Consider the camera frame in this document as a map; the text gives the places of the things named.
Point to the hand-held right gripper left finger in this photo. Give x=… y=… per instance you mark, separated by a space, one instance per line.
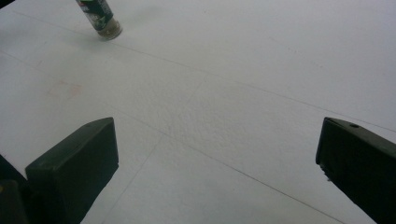
x=73 y=165

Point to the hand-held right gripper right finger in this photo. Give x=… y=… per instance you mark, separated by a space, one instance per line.
x=361 y=165

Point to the dark-labelled spice bottle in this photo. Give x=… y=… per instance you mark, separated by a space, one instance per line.
x=100 y=17

